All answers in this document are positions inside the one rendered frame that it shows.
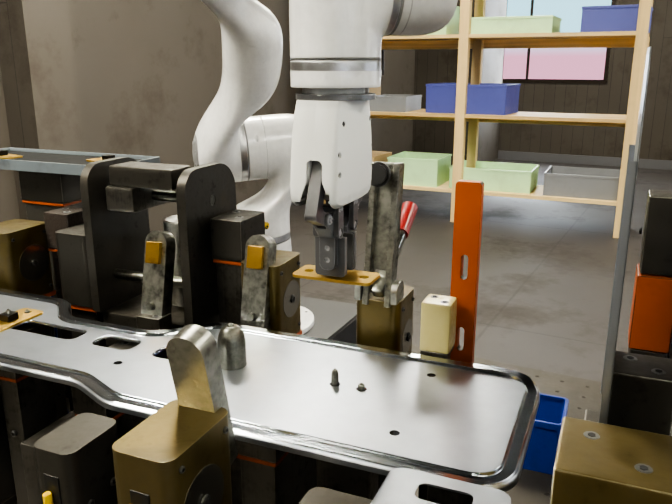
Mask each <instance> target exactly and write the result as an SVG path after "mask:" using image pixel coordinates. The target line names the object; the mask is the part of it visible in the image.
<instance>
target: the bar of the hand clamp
mask: <svg viewBox="0 0 672 504"><path fill-rule="evenodd" d="M404 167H405V165H404V163H398V162H381V161H375V162H372V174H371V186H370V189H369V202H368V217H367V233H366V248H365V263H364V271H367V272H375V269H376V270H384V271H386V280H385V294H384V307H386V308H390V292H391V286H392V283H393V282H394V281H395V280H396V279H397V265H398V251H399V237H400V223H401V209H402V195H403V181H404ZM370 287H371V285H370V286H363V294H362V304H365V305H368V304H369V299H370V298H371V297H372V296H373V293H371V292H370Z"/></svg>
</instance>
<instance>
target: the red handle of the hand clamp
mask: <svg viewBox="0 0 672 504"><path fill-rule="evenodd" d="M417 210H418V207H417V205H416V204H415V203H413V202H410V201H406V202H404V203H403V204H402V209H401V223H400V237H399V251H398V258H399V255H400V252H401V250H402V247H403V244H404V241H405V239H406V238H407V237H408V235H409V232H410V229H411V227H412V224H413V221H414V218H415V216H416V213H417ZM378 273H379V274H380V278H379V279H378V280H376V281H375V282H374V284H373V285H371V287H370V292H371V293H373V296H375V297H380V298H383V297H384V294H385V280H386V271H384V270H379V271H378Z"/></svg>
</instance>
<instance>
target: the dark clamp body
mask: <svg viewBox="0 0 672 504"><path fill-rule="evenodd" d="M55 234H56V243H57V252H58V261H59V269H60V278H61V287H62V295H63V299H64V300H66V301H68V302H69V303H70V304H71V308H72V315H73V316H74V317H78V318H83V319H89V320H94V321H100V322H104V320H103V312H102V313H100V312H94V311H93V308H92V298H91V289H90V279H89V269H88V260H87V250H86V240H85V230H84V223H81V224H78V225H75V226H71V227H68V228H64V229H61V230H57V231H55ZM83 334H85V333H82V332H76V331H72V338H73V339H74V338H77V337H79V336H81V335H83ZM94 345H97V346H102V347H106V340H105V339H103V340H101V341H99V342H97V343H96V344H94Z"/></svg>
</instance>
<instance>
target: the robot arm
mask: <svg viewBox="0 0 672 504"><path fill-rule="evenodd" d="M201 1H202V2H203V3H204V4H205V5H206V6H207V7H208V8H209V9H210V10H211V11H212V12H213V13H214V15H215V16H216V17H217V19H218V20H219V22H220V27H221V37H222V78H221V84H220V87H219V90H218V92H217V94H216V96H215V98H214V99H213V101H212V103H211V104H210V106H209V107H208V109H207V110H206V112H205V114H204V115H203V117H202V119H201V121H200V122H199V125H198V127H197V129H196V132H195V135H194V139H193V142H192V145H193V146H192V155H193V162H194V167H195V166H200V165H204V164H208V163H222V164H225V165H227V166H228V167H229V168H230V170H231V172H232V173H233V176H234V180H235V182H241V181H250V180H259V179H268V181H267V183H266V185H265V186H264V188H263V189H262V190H261V191H260V192H258V193H257V194H255V195H254V196H252V197H250V198H248V199H246V200H245V201H243V202H241V203H239V204H237V209H241V210H252V211H263V212H264V215H265V222H268V223H269V228H268V229H265V235H269V236H271V237H272V238H273V239H274V240H275V242H276V246H277V250H284V251H292V248H291V236H290V206H291V202H293V204H294V205H296V206H302V205H305V204H306V207H305V214H304V219H305V221H306V222H309V223H311V224H312V225H313V235H314V236H315V272H316V273H317V274H319V275H326V276H334V277H344V276H345V275H346V274H347V270H353V269H355V268H356V250H357V231H352V230H356V229H357V226H358V209H359V208H358V206H359V204H360V202H361V201H362V199H363V196H364V195H365V194H366V193H367V192H368V191H369V189H370V186H371V174H372V141H371V120H370V106H369V100H372V99H376V93H369V88H374V87H380V84H381V77H382V70H381V60H380V59H381V41H382V38H383V36H420V35H427V34H431V33H435V32H437V31H439V30H441V29H442V28H444V27H445V26H446V25H447V24H448V23H449V22H450V20H451V19H452V17H453V15H454V13H455V10H456V7H457V2H458V0H289V28H290V60H291V61H290V77H291V87H294V88H302V93H296V99H297V101H296V107H295V113H294V114H272V115H259V116H252V115H253V114H254V113H255V112H256V111H258V110H259V109H260V108H261V107H262V106H264V105H265V104H266V102H267V101H268V100H269V99H270V98H271V96H272V95H273V93H274V91H275V89H276V87H277V85H278V82H279V78H280V73H281V66H282V52H283V36H282V31H281V27H280V24H279V22H278V20H277V19H276V17H275V16H274V14H273V13H272V12H271V11H270V10H269V9H268V8H266V7H265V6H264V5H263V4H261V3H260V2H258V1H257V0H201ZM324 200H329V201H328V204H323V203H324ZM325 212H327V213H329V214H327V213H325Z"/></svg>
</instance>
